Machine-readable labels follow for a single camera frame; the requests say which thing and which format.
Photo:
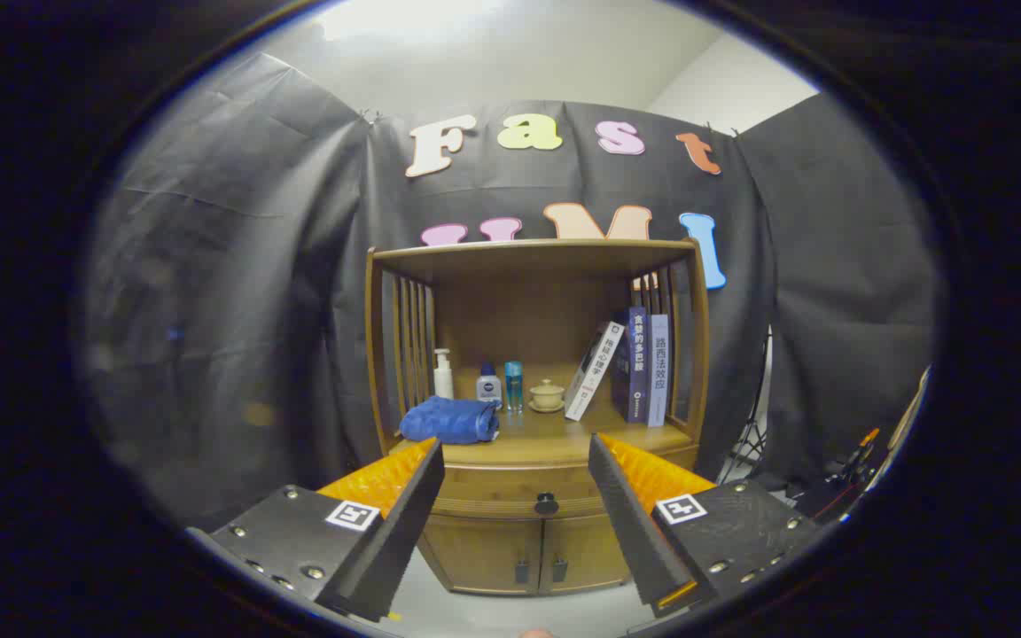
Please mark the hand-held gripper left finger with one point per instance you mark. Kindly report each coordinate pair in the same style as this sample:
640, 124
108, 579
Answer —
395, 540

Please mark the white book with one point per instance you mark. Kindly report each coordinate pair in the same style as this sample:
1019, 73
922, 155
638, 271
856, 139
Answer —
593, 372

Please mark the grey lavender book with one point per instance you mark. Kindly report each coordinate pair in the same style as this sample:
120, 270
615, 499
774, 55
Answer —
658, 372

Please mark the beige lidded teacup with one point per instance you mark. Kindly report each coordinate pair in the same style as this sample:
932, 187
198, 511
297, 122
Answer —
547, 396

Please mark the wooden countertop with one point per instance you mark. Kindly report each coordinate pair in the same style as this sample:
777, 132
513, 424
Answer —
546, 439

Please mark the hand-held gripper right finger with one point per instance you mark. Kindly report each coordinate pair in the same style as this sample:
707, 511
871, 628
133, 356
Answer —
635, 532

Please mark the blue folded towel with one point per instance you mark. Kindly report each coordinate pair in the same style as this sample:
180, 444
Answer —
448, 421

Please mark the white pump bottle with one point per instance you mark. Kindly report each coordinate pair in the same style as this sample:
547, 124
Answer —
444, 381

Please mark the dark blue book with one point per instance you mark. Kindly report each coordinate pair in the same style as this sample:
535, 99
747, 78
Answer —
636, 372

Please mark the black tripod stand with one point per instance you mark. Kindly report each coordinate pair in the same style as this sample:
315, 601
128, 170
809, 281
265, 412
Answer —
750, 440

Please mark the black drawer knob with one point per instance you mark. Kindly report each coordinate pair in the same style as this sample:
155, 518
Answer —
546, 504

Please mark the black and orange device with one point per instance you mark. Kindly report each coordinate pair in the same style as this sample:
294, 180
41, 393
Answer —
856, 456

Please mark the wooden cabinet door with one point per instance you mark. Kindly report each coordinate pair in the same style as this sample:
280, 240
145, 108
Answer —
586, 549
484, 554

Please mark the wooden cabinet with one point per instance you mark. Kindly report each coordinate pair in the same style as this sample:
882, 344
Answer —
519, 328

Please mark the white bottle with blue cap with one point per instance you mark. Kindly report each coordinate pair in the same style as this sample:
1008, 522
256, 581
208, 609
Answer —
488, 388

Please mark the clear blue bottle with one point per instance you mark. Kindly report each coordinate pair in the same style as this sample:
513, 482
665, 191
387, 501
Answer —
513, 385

